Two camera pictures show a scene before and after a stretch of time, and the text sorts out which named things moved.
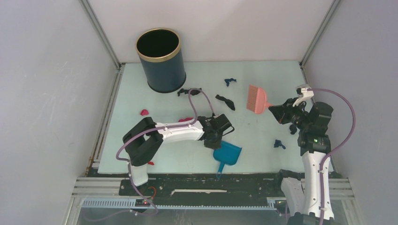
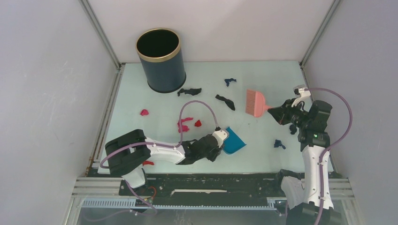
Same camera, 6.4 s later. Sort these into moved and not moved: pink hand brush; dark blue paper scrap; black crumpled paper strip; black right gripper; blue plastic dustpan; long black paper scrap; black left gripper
Moved: pink hand brush; black left gripper; blue plastic dustpan
Not moved: dark blue paper scrap; black right gripper; long black paper scrap; black crumpled paper strip
